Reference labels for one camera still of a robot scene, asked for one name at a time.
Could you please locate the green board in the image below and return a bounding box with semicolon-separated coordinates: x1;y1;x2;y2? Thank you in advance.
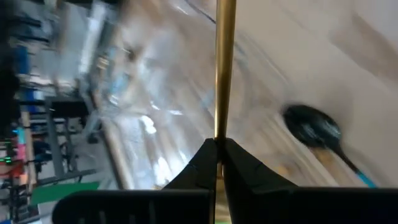
30;182;101;206

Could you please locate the clear plastic bin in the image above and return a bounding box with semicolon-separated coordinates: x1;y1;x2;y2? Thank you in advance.
99;0;280;190

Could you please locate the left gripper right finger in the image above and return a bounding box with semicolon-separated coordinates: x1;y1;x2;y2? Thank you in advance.
223;139;398;224

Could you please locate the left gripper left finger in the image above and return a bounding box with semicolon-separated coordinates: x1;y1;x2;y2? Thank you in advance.
52;139;218;224

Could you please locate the black spoon teal handle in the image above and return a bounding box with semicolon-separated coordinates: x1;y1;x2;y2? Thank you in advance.
281;104;377;189

